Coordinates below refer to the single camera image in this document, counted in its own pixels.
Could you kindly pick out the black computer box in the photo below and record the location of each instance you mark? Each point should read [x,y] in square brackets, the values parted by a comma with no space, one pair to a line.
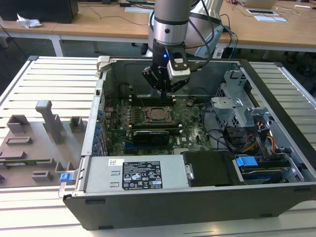
[37,10]

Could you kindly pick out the silver laptop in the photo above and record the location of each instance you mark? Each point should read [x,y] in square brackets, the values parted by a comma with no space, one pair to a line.
[259,3]

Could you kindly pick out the black and grey PC case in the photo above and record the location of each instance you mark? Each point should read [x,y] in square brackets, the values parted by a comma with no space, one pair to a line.
[172,212]

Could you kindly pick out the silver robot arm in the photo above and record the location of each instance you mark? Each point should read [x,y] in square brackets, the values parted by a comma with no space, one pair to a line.
[170,14]

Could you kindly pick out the white paper sheet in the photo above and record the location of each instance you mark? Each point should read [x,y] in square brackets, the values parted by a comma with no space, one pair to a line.
[138,10]
[271,19]

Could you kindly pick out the blue expansion slot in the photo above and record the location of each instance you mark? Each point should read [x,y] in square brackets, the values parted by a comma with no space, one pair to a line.
[133,148]

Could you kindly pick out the hard disk in blue carrier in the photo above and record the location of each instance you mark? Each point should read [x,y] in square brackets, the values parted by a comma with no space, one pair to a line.
[245,163]

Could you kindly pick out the wooden desk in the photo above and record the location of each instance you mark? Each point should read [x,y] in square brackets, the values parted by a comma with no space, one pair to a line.
[24,32]
[111,27]

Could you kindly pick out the black graphics card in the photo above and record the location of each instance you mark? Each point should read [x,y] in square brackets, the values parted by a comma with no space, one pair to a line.
[150,137]

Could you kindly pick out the CPU socket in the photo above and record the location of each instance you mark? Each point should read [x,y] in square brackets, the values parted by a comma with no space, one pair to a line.
[171,108]

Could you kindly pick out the crumpled white paper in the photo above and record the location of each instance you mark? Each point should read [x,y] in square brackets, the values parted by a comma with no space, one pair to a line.
[29,22]

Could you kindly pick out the silver coin battery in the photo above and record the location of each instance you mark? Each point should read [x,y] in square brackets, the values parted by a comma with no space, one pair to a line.
[190,102]

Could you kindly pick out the grey power supply box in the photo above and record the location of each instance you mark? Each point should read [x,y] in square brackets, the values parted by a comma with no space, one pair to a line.
[98,172]

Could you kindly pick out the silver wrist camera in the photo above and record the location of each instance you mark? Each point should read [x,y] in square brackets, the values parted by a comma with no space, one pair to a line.
[179,71]

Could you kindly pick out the metal drive cage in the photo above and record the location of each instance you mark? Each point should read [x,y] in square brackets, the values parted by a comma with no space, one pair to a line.
[227,108]

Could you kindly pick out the black plastic cover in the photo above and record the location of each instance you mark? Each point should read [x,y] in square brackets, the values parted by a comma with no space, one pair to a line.
[209,168]

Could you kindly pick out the silver-topped CPU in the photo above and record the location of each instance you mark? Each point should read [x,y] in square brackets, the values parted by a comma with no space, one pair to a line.
[158,114]

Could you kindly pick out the green RAM stick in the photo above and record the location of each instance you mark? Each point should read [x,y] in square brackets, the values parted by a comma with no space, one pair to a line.
[37,161]

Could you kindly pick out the RAM slot with white clips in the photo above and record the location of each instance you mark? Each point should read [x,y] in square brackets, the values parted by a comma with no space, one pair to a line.
[148,102]
[148,98]

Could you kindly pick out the black disk bay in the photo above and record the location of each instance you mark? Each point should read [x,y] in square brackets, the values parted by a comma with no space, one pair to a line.
[232,138]

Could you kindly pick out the blue case latch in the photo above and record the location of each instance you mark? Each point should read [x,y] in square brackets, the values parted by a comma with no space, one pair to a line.
[66,178]

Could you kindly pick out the green motherboard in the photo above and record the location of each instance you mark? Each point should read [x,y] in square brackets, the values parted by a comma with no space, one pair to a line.
[192,128]

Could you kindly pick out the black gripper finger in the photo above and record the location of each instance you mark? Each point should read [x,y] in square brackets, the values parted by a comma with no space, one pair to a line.
[176,86]
[151,79]

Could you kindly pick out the grey parts rack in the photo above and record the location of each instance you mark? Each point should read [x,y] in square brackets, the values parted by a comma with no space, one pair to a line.
[37,145]

